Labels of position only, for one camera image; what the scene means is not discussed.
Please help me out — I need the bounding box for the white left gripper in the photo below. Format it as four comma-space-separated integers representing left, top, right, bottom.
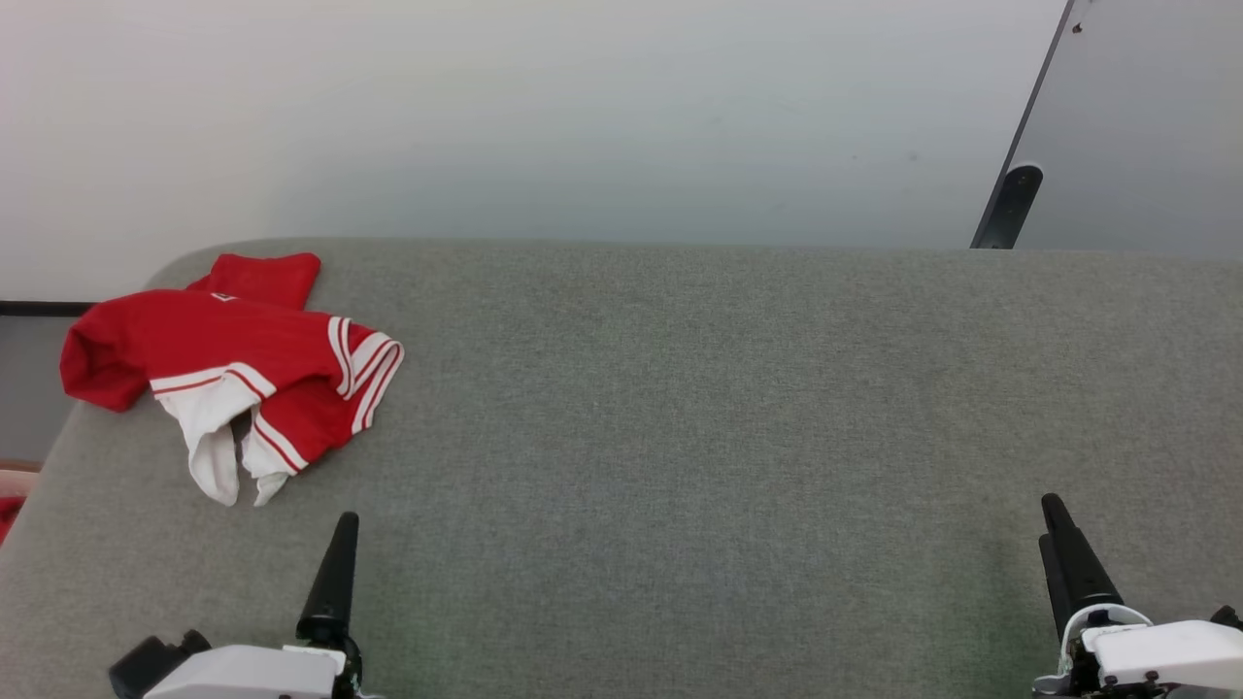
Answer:
144, 512, 364, 699

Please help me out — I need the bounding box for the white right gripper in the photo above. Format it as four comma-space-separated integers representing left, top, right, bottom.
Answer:
1033, 493, 1243, 699

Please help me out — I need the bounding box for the red and white jersey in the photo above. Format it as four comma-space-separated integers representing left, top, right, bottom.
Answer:
60, 252, 405, 508

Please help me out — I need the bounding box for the dark rounded knob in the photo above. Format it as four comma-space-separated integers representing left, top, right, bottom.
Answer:
988, 164, 1045, 250

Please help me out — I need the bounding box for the grey metal post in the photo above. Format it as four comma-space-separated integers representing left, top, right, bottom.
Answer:
970, 0, 1243, 259

